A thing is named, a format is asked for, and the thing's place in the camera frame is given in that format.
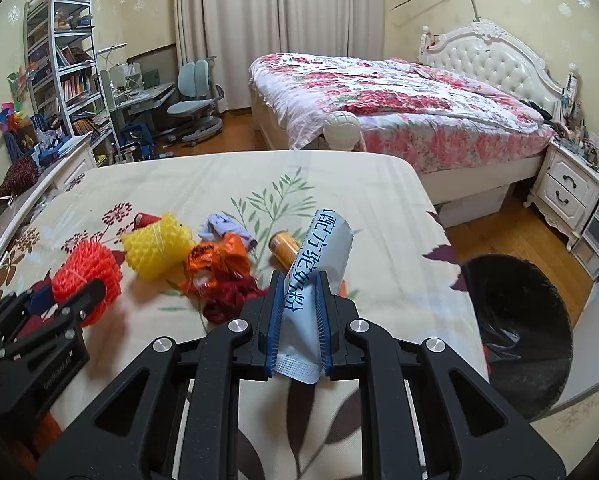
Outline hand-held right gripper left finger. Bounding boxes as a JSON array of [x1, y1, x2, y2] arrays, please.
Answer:
[[35, 270, 286, 480]]

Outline dark red wrapper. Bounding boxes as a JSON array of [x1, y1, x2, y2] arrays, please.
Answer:
[[202, 272, 267, 325]]

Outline light blue desk chair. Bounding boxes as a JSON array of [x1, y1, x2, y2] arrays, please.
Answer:
[[166, 57, 226, 147]]

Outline yellow foam fruit net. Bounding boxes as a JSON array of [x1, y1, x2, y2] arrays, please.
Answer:
[[122, 212, 194, 281]]

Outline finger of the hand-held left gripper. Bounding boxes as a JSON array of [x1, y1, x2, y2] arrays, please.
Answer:
[[0, 290, 55, 341], [0, 279, 106, 356]]

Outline white low cabinet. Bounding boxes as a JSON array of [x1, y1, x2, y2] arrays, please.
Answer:
[[29, 137, 100, 196]]

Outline beige striped curtains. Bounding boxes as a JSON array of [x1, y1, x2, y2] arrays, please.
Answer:
[[172, 0, 385, 111]]

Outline light blue pouch packet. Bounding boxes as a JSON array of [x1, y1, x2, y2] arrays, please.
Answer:
[[272, 207, 354, 386]]

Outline blue plastic basket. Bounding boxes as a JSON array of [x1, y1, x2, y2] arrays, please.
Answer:
[[2, 115, 47, 161]]

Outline group of small bottles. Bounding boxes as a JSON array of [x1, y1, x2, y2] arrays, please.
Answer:
[[554, 75, 599, 171]]

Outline white bed frame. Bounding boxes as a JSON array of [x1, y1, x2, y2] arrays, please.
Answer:
[[249, 80, 550, 191]]

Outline white storage box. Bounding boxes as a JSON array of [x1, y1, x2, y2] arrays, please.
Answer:
[[434, 185, 510, 228]]

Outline purple crumpled paper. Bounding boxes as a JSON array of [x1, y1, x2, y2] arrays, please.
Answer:
[[196, 213, 258, 250]]

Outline orange plastic bag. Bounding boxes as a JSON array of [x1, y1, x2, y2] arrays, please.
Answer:
[[179, 232, 252, 296]]

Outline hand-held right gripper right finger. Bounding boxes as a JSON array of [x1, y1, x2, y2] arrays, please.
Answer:
[[315, 270, 566, 480]]

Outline yellow cylindrical bottle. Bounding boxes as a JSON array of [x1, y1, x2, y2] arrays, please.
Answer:
[[268, 230, 301, 267]]

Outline pink floral quilt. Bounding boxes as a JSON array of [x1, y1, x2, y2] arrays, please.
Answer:
[[249, 54, 555, 173]]

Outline colourful pinwheel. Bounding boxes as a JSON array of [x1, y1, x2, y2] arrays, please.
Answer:
[[0, 102, 20, 133]]

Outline white nightstand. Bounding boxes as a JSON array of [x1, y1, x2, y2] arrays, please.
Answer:
[[524, 139, 599, 251]]

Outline dark red cloth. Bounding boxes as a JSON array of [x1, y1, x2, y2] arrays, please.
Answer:
[[0, 157, 40, 198]]

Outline black trash bin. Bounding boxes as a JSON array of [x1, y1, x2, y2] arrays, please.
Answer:
[[462, 254, 574, 422]]

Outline beige floral blanket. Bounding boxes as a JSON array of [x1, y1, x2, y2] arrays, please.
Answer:
[[0, 151, 490, 480]]

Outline white tufted headboard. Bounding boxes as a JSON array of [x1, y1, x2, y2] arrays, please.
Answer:
[[419, 19, 565, 106]]

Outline white bookshelf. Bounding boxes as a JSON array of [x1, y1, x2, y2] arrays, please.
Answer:
[[23, 0, 122, 166]]

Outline grey study desk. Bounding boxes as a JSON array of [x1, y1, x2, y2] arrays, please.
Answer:
[[96, 45, 177, 161]]

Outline red foam fruit net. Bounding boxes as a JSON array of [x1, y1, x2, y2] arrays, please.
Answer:
[[52, 240, 125, 328]]

